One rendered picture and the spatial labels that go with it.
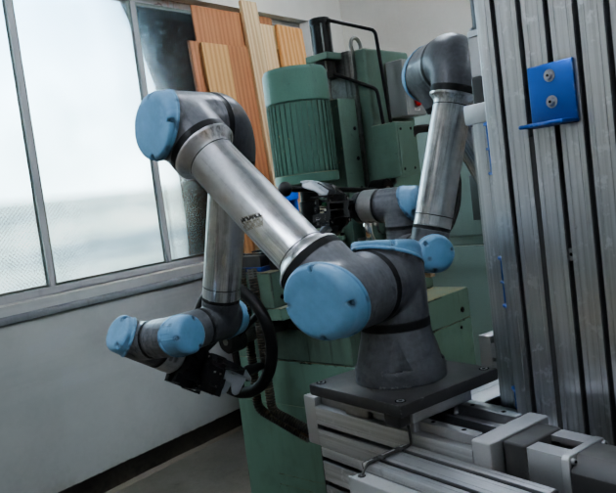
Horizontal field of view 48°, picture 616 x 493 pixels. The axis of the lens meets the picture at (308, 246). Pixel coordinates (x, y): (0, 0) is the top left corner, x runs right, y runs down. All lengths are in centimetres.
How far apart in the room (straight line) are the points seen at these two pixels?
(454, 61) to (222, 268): 60
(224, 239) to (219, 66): 225
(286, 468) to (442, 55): 115
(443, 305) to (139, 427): 168
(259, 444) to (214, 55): 207
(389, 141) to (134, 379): 173
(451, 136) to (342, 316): 54
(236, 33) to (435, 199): 252
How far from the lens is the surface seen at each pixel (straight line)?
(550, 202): 109
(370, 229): 190
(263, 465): 205
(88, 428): 310
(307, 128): 185
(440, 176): 138
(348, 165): 196
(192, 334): 130
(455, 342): 209
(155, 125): 119
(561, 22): 108
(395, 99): 207
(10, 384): 289
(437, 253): 136
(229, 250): 134
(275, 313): 171
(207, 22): 364
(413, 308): 112
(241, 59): 370
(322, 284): 98
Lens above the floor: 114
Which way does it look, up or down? 4 degrees down
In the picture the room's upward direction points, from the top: 7 degrees counter-clockwise
